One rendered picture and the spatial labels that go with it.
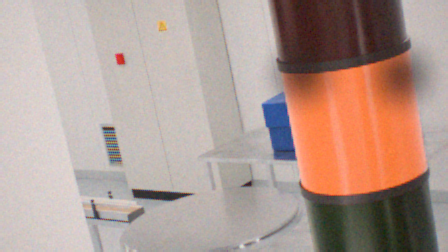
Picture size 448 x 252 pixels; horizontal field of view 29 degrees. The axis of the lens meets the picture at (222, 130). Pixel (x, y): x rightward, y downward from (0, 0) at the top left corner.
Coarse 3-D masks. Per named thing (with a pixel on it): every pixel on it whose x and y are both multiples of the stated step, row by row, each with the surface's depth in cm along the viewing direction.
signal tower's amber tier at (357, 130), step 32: (384, 64) 31; (288, 96) 33; (320, 96) 31; (352, 96) 31; (384, 96) 31; (320, 128) 32; (352, 128) 31; (384, 128) 31; (416, 128) 32; (320, 160) 32; (352, 160) 32; (384, 160) 32; (416, 160) 32; (320, 192) 33; (352, 192) 32
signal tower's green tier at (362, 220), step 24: (408, 192) 32; (312, 216) 34; (336, 216) 32; (360, 216) 32; (384, 216) 32; (408, 216) 32; (432, 216) 34; (312, 240) 35; (336, 240) 33; (360, 240) 32; (384, 240) 32; (408, 240) 32; (432, 240) 33
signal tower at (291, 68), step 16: (400, 48) 31; (288, 64) 32; (304, 64) 31; (320, 64) 31; (336, 64) 31; (352, 64) 31; (368, 64) 31; (304, 192) 33; (368, 192) 32; (384, 192) 32; (400, 192) 32
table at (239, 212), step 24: (216, 192) 479; (240, 192) 471; (264, 192) 463; (288, 192) 455; (144, 216) 464; (168, 216) 456; (192, 216) 448; (216, 216) 441; (240, 216) 434; (264, 216) 427; (288, 216) 420; (120, 240) 440; (144, 240) 427; (168, 240) 420; (192, 240) 414; (216, 240) 408; (240, 240) 401; (264, 240) 402
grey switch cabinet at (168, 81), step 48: (96, 0) 772; (144, 0) 734; (192, 0) 714; (96, 48) 792; (144, 48) 752; (192, 48) 716; (144, 96) 771; (192, 96) 733; (144, 144) 790; (192, 144) 750; (144, 192) 814; (192, 192) 769
